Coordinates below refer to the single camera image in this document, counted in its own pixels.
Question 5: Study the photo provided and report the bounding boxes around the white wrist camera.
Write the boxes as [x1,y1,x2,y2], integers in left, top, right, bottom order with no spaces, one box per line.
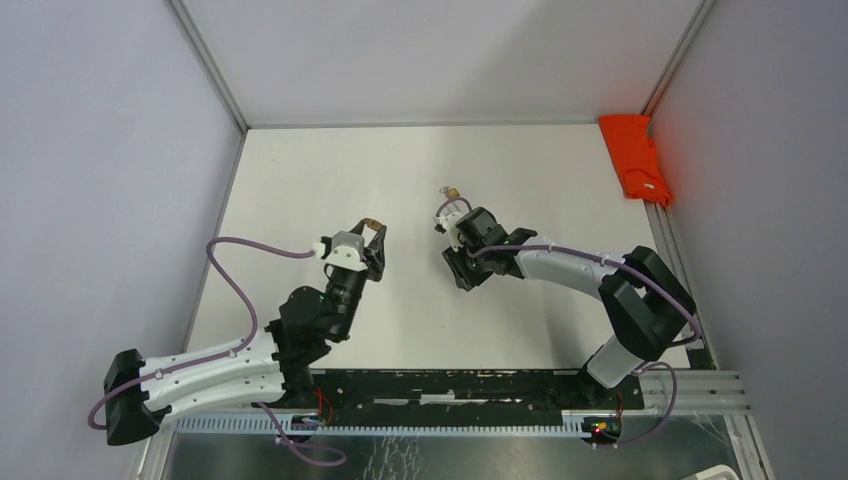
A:
[312,231,367,272]
[434,212,464,252]

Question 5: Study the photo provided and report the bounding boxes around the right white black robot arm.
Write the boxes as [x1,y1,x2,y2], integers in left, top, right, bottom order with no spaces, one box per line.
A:
[434,203,702,408]

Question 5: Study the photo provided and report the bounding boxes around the orange folded cloth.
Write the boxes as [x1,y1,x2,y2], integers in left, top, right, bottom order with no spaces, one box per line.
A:
[598,114,674,207]

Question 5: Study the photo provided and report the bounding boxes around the aluminium frame rails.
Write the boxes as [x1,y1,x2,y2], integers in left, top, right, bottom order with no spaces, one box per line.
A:
[642,198,753,415]

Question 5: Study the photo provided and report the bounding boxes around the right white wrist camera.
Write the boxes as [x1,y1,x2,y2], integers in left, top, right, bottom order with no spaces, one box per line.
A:
[434,212,464,252]

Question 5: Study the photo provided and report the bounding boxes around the white slotted cable duct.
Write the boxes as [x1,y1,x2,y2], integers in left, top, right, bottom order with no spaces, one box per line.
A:
[172,412,590,439]

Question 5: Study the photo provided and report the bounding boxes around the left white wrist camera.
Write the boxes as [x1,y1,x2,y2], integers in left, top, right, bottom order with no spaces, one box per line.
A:
[312,231,367,272]

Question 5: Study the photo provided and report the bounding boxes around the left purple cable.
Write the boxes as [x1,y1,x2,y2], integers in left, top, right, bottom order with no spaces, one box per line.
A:
[87,237,348,468]

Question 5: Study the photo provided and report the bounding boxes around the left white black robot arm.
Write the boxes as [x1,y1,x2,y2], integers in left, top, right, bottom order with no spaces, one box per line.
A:
[88,218,387,446]

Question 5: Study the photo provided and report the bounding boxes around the brass padlock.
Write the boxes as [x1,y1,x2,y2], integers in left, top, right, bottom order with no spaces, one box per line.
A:
[363,218,385,232]
[439,186,461,201]

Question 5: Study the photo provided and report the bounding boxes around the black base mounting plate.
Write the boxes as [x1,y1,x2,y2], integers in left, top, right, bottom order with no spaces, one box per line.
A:
[270,369,645,427]

